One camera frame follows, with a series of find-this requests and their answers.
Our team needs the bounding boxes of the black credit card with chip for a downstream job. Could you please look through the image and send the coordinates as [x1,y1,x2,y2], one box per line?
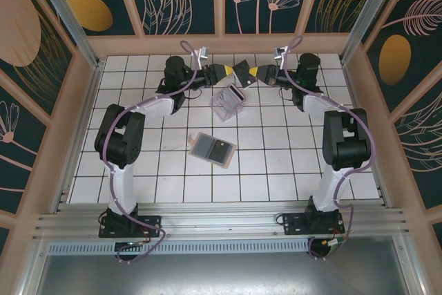
[209,139,233,164]

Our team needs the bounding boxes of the aluminium corner post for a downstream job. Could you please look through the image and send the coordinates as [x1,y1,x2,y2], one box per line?
[27,0,104,70]
[340,0,412,65]

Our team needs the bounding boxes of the grey metal sheet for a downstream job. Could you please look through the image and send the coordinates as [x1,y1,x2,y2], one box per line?
[34,253,415,295]

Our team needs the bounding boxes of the green circuit board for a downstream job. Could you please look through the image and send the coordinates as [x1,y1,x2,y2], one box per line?
[320,237,345,251]

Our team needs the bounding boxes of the perforated metal cable tray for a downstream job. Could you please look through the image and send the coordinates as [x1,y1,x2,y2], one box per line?
[46,238,311,256]

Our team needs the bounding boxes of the aluminium frame beam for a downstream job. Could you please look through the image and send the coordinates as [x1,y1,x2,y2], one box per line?
[32,200,415,245]

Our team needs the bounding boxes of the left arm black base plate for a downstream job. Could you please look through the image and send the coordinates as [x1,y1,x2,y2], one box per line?
[98,207,163,240]

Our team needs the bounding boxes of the aluminium side rail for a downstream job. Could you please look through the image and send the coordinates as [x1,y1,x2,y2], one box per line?
[340,61,394,209]
[51,63,104,213]

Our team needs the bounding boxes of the white card with black stripe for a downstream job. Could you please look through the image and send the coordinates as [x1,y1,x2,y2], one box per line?
[224,84,244,103]

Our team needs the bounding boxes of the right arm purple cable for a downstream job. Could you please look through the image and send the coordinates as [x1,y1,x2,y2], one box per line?
[282,36,356,261]

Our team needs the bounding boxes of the clear plastic card box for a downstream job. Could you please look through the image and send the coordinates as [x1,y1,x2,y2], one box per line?
[209,84,247,123]

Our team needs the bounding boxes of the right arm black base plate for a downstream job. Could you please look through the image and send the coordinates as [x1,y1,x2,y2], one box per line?
[281,204,346,236]

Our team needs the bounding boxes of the tan card holder grey pockets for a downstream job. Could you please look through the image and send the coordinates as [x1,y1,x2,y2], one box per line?
[188,131,238,169]

